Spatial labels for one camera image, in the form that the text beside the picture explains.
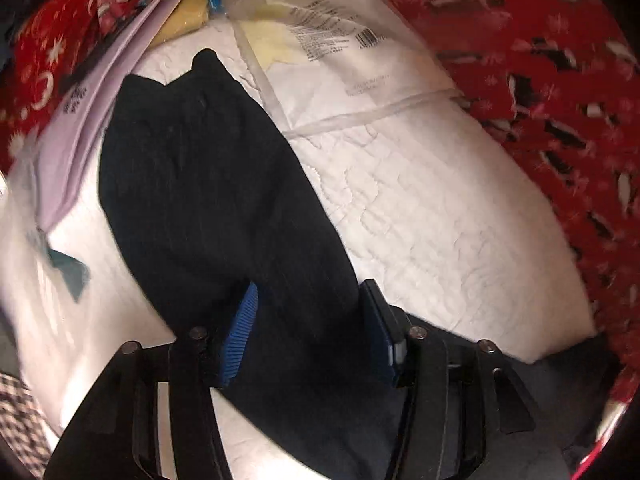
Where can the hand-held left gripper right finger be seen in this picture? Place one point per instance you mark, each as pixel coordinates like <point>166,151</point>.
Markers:
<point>384,332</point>

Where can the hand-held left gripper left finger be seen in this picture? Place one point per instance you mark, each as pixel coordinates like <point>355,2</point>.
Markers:
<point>239,332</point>

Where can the black pants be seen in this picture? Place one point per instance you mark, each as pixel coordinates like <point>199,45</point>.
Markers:
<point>210,185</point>

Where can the white quilted bed mattress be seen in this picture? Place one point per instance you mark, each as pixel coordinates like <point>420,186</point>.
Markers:
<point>425,210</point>

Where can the teal paper scrap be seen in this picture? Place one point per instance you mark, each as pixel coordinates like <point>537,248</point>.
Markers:
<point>70,270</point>

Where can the black white checkered cloth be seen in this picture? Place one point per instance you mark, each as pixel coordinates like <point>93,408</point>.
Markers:
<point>20,420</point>

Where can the lilac paper folder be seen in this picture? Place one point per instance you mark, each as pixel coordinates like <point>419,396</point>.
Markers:
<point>100,110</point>

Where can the clear plastic packaging bag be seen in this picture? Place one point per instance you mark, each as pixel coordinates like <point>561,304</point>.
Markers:
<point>340,60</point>

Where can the red printed blanket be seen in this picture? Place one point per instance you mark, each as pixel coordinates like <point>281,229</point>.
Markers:
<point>550,60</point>

